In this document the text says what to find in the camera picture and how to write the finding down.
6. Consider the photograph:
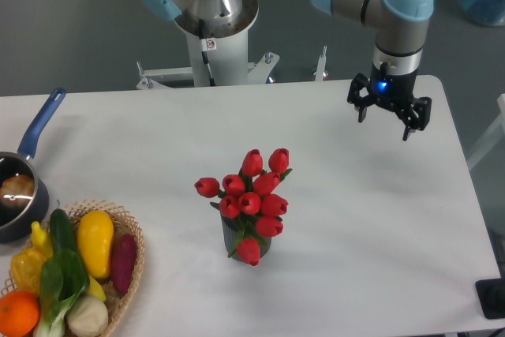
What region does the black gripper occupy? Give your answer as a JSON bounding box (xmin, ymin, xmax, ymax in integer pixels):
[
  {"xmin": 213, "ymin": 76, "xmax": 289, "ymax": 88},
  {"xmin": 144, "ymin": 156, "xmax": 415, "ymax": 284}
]
[{"xmin": 347, "ymin": 66, "xmax": 432, "ymax": 141}]

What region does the red tulip bouquet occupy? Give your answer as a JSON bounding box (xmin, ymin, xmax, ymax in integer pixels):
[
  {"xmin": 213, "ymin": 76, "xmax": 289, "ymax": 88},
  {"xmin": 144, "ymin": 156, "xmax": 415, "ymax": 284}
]
[{"xmin": 194, "ymin": 148, "xmax": 292, "ymax": 266}]

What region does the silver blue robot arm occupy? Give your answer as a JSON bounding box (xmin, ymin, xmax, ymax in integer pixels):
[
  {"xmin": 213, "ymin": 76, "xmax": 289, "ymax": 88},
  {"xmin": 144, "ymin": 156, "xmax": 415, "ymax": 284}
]
[{"xmin": 141, "ymin": 0, "xmax": 434, "ymax": 133}]

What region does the grey ribbed vase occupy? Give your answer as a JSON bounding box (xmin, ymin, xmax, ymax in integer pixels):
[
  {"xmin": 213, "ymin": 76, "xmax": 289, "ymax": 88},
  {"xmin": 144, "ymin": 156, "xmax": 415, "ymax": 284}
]
[{"xmin": 221, "ymin": 216, "xmax": 271, "ymax": 262}]

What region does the black device at edge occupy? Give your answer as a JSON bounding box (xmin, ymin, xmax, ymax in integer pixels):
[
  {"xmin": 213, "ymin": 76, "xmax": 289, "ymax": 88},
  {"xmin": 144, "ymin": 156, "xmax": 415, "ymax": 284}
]
[{"xmin": 475, "ymin": 279, "xmax": 504, "ymax": 320}]

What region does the purple sweet potato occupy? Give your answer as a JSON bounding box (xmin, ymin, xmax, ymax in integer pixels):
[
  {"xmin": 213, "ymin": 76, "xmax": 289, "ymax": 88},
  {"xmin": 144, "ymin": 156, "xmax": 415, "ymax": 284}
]
[{"xmin": 110, "ymin": 234, "xmax": 137, "ymax": 295}]

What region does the yellow squash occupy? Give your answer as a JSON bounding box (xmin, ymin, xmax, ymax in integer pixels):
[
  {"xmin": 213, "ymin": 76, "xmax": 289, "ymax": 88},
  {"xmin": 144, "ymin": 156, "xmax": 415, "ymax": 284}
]
[{"xmin": 77, "ymin": 210, "xmax": 114, "ymax": 279}]

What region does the yellow banana tip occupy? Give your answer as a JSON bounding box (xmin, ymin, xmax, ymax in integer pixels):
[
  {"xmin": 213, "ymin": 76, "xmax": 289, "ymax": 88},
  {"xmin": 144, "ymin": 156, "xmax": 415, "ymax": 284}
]
[{"xmin": 86, "ymin": 276, "xmax": 107, "ymax": 302}]

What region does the dark green cucumber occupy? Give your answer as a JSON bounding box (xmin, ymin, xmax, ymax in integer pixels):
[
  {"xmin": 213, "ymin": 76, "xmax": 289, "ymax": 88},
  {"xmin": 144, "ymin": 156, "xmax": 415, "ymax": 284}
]
[{"xmin": 49, "ymin": 208, "xmax": 80, "ymax": 256}]

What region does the beige garlic bulb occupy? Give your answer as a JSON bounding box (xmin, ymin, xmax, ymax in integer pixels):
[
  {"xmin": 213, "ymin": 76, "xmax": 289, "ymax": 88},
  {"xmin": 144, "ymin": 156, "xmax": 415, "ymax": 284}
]
[{"xmin": 67, "ymin": 295, "xmax": 108, "ymax": 337}]

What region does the green bok choy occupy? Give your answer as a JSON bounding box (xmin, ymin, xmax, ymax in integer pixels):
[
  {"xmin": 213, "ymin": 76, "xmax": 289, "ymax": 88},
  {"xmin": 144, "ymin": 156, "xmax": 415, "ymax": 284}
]
[{"xmin": 34, "ymin": 249, "xmax": 89, "ymax": 336}]

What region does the small yellow gourd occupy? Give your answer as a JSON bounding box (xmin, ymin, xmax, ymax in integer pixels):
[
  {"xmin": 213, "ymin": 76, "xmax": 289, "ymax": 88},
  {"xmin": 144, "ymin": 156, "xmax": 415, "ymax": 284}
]
[{"xmin": 31, "ymin": 221, "xmax": 53, "ymax": 259}]

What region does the brown bread in pan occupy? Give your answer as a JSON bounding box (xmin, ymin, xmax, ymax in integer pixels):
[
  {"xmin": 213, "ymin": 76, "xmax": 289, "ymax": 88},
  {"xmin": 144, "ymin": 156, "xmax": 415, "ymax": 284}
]
[{"xmin": 1, "ymin": 174, "xmax": 35, "ymax": 209}]

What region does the yellow bell pepper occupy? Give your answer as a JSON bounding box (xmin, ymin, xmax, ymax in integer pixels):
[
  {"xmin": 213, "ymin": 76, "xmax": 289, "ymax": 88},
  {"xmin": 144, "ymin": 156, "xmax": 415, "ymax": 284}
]
[{"xmin": 10, "ymin": 248, "xmax": 47, "ymax": 297}]

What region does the orange fruit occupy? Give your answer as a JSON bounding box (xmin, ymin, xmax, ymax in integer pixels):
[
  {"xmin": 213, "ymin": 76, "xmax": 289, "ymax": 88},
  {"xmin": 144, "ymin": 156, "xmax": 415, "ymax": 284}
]
[{"xmin": 1, "ymin": 290, "xmax": 40, "ymax": 336}]

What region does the white frame at right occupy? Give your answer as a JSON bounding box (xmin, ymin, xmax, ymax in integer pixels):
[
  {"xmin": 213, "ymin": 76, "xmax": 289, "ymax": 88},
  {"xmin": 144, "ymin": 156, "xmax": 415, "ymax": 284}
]
[{"xmin": 466, "ymin": 94, "xmax": 504, "ymax": 171}]

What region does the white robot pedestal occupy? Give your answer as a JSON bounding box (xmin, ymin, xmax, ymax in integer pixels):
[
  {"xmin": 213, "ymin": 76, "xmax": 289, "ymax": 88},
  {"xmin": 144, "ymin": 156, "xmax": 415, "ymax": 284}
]
[{"xmin": 136, "ymin": 21, "xmax": 280, "ymax": 91}]

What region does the black cable on pedestal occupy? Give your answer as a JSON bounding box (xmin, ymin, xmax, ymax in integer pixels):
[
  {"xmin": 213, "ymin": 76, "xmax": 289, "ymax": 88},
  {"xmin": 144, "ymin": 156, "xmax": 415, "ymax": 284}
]
[{"xmin": 199, "ymin": 21, "xmax": 217, "ymax": 88}]

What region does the blue handled saucepan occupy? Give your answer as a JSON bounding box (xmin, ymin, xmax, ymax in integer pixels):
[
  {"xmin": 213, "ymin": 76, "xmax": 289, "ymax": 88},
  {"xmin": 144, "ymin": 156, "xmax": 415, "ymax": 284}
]
[{"xmin": 1, "ymin": 88, "xmax": 66, "ymax": 243}]

